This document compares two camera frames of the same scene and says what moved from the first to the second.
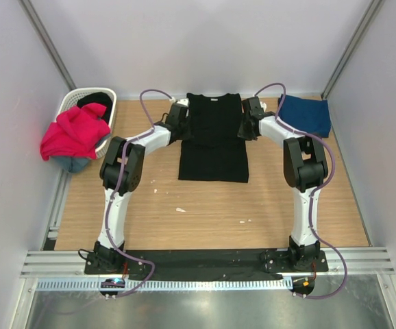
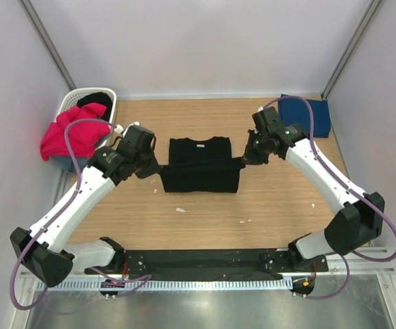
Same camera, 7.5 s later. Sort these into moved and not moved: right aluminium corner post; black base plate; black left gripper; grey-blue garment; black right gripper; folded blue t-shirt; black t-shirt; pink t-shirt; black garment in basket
Moved: black left gripper; black t-shirt; black right gripper
Not moved: grey-blue garment; black base plate; right aluminium corner post; pink t-shirt; folded blue t-shirt; black garment in basket
